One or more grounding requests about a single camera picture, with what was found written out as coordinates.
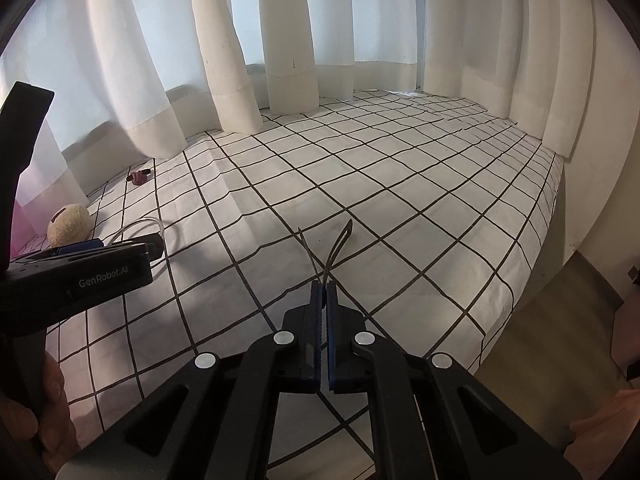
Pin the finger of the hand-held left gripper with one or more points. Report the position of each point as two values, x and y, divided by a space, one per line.
80 248

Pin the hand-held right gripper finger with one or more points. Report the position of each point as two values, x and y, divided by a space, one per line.
331 360
320 340

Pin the pink plastic tub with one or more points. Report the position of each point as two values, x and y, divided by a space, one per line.
22 225

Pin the person's left hand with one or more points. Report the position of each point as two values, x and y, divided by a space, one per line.
57 400

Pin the cream plush toy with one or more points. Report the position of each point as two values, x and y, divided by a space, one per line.
70 222

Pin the small red accessory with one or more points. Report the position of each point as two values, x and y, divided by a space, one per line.
137 176

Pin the cream thick curtain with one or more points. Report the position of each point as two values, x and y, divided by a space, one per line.
290 60

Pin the person's leg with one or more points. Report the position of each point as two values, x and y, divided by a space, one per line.
610 420

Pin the white sheer curtain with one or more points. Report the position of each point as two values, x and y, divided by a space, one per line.
330 10

